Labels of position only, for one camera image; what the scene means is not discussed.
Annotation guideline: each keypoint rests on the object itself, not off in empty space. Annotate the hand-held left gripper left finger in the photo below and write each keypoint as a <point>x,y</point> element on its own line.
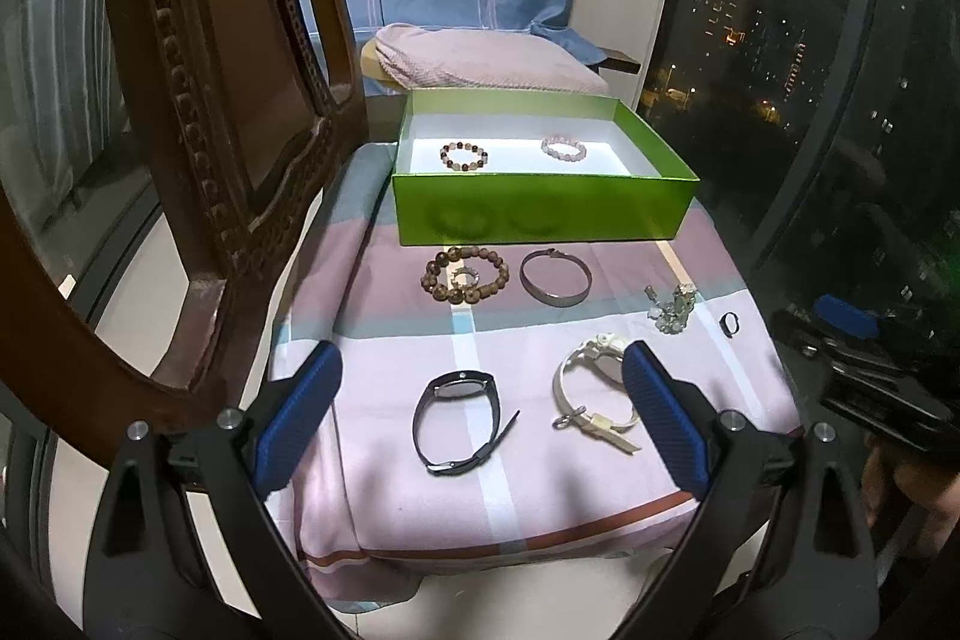
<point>296,415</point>

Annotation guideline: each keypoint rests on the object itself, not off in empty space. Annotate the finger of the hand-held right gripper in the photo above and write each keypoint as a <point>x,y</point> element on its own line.
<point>846,314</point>

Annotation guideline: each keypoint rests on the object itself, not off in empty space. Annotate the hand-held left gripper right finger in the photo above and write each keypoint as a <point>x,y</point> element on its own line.
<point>667,415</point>

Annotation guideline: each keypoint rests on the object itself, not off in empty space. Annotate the white wristwatch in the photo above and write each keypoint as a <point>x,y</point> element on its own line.
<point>562,385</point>

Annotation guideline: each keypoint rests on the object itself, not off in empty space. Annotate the black wristwatch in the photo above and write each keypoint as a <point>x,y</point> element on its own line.
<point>457,383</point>

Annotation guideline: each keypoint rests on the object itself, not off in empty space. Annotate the silver metal bangle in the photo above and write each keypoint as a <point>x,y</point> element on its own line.
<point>536,293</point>

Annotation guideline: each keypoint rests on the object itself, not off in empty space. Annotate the green cardboard box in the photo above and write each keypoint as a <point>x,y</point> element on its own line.
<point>540,205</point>

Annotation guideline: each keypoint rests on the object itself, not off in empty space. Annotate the person's right hand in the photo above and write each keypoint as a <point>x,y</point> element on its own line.
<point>904,486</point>

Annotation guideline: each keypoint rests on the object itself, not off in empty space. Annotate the pink plaid cloth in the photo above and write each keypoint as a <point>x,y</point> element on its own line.
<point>390,340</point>

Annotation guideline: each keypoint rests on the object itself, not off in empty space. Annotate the carved wooden chair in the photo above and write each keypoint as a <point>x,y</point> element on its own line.
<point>217,85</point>

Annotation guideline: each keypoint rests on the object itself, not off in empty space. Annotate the yellow foam cushion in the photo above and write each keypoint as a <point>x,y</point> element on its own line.
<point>371,63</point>

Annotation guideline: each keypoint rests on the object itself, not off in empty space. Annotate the pink pillow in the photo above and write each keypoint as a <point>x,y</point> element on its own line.
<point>480,59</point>

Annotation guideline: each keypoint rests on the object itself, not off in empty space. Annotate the dark wall shelf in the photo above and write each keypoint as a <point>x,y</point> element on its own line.
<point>622,61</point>

